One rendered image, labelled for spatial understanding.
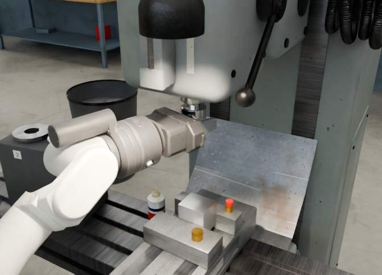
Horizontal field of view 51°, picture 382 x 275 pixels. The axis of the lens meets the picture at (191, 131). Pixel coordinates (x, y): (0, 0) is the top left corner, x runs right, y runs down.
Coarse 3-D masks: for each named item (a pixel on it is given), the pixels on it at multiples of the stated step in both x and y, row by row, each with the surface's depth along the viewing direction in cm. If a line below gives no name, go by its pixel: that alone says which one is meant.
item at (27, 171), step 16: (16, 128) 100; (32, 128) 100; (0, 144) 96; (16, 144) 95; (32, 144) 95; (0, 160) 98; (16, 160) 96; (32, 160) 94; (16, 176) 98; (32, 176) 97; (48, 176) 95; (16, 192) 101; (96, 208) 102
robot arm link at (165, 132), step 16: (160, 112) 72; (176, 112) 72; (144, 128) 63; (160, 128) 66; (176, 128) 66; (192, 128) 67; (144, 144) 62; (160, 144) 64; (176, 144) 67; (192, 144) 68; (144, 160) 63
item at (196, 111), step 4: (184, 104) 74; (200, 104) 74; (204, 104) 74; (184, 108) 72; (188, 108) 72; (192, 108) 72; (196, 108) 72; (200, 108) 72; (204, 108) 72; (184, 112) 72; (188, 112) 71; (192, 112) 71; (196, 112) 71; (200, 112) 72; (204, 112) 72
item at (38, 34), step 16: (64, 0) 526; (80, 0) 513; (96, 0) 501; (112, 0) 517; (32, 16) 668; (0, 32) 622; (16, 32) 636; (32, 32) 636; (48, 32) 627; (64, 32) 636; (96, 32) 580; (0, 48) 633; (96, 48) 542; (112, 48) 546
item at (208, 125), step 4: (200, 120) 72; (204, 120) 72; (208, 120) 73; (212, 120) 73; (216, 120) 74; (200, 124) 71; (204, 124) 72; (208, 124) 73; (212, 124) 73; (216, 124) 74; (204, 128) 72; (208, 128) 73; (212, 128) 74; (204, 132) 73
